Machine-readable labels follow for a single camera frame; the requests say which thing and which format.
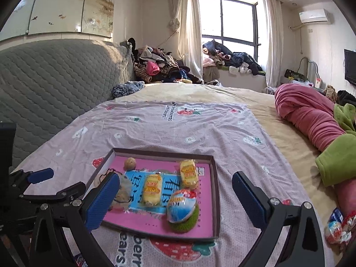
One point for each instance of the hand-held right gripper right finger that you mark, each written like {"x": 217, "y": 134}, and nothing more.
{"x": 250, "y": 200}

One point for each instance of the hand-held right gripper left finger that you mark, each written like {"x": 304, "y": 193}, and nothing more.
{"x": 101, "y": 200}

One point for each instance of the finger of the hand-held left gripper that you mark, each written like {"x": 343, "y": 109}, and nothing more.
{"x": 69, "y": 190}
{"x": 41, "y": 173}

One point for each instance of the shallow brown cardboard box tray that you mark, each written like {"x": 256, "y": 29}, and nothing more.
{"x": 217, "y": 200}

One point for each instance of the long yellow cake packet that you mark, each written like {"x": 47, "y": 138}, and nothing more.
{"x": 152, "y": 190}

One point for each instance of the small yellow cake packet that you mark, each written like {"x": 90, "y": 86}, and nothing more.
{"x": 189, "y": 173}

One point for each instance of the blue white egg-shaped toy packet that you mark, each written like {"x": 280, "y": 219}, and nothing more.
{"x": 180, "y": 205}

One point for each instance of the blue snack packet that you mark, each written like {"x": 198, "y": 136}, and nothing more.
{"x": 80, "y": 261}

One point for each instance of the grey quilted headboard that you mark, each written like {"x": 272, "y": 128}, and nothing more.
{"x": 55, "y": 89}

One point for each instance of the red white egg-shaped packet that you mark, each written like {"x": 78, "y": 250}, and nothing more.
{"x": 333, "y": 226}

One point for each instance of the green fleece blanket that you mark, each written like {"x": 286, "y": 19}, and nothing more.
{"x": 336, "y": 161}

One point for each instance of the pink strawberry printed bedsheet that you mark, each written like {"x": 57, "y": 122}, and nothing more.
{"x": 172, "y": 128}

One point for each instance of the pink quilt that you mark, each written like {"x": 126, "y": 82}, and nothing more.
{"x": 303, "y": 108}

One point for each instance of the blue fuzzy cloth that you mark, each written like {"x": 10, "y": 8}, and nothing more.
{"x": 126, "y": 89}

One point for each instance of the dark bag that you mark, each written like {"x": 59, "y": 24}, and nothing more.
{"x": 292, "y": 74}

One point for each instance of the black clothes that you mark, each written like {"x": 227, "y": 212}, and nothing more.
{"x": 346, "y": 96}

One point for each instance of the pile of dark clothes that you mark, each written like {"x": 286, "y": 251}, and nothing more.
{"x": 236, "y": 59}

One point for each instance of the pile of mixed clothes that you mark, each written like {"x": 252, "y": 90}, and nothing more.
{"x": 158, "y": 66}

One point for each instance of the cream curtain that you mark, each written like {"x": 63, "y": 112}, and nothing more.
{"x": 274, "y": 41}
{"x": 189, "y": 33}

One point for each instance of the black television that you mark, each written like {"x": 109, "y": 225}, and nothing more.
{"x": 350, "y": 66}

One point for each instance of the dark framed window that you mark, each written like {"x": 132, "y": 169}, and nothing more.
{"x": 236, "y": 19}

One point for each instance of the white air conditioner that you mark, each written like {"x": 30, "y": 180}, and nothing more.
{"x": 314, "y": 16}

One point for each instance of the painted wall panels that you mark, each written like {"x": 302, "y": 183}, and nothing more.
{"x": 64, "y": 8}

